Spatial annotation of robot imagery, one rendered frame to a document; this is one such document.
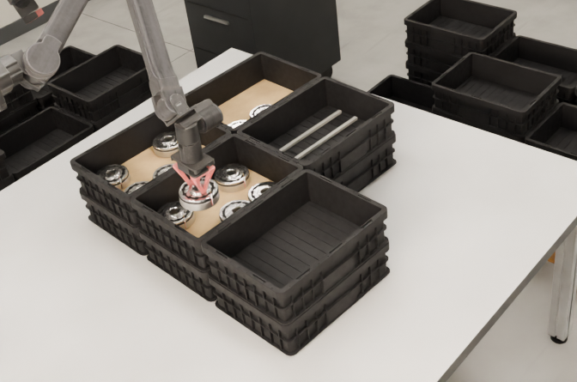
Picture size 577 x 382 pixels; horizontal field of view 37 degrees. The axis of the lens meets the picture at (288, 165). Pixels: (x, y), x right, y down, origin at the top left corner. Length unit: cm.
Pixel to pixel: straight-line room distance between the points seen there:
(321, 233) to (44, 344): 79
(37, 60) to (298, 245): 82
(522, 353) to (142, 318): 138
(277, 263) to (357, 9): 325
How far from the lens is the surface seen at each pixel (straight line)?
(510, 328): 320
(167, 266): 246
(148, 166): 268
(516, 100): 346
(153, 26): 217
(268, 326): 216
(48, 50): 202
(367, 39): 497
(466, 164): 275
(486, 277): 236
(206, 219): 242
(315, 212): 239
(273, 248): 229
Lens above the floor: 233
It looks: 36 degrees down
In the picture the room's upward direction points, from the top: 8 degrees counter-clockwise
